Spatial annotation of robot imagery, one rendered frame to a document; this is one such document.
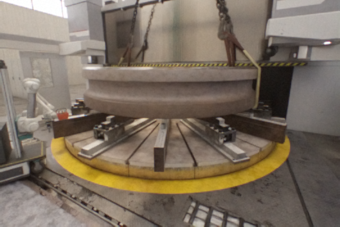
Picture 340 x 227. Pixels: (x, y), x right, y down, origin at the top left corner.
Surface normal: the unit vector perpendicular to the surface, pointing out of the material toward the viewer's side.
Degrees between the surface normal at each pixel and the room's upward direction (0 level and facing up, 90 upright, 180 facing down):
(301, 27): 90
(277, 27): 90
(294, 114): 90
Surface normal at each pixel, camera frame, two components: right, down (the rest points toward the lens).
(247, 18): -0.44, 0.18
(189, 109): 0.13, 0.19
